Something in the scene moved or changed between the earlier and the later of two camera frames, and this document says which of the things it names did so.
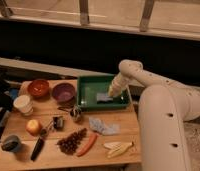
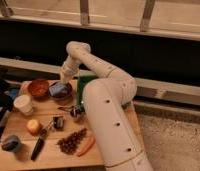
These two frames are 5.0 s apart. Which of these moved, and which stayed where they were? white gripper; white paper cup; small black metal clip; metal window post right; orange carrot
Moved: white gripper
Stayed: white paper cup; small black metal clip; orange carrot; metal window post right
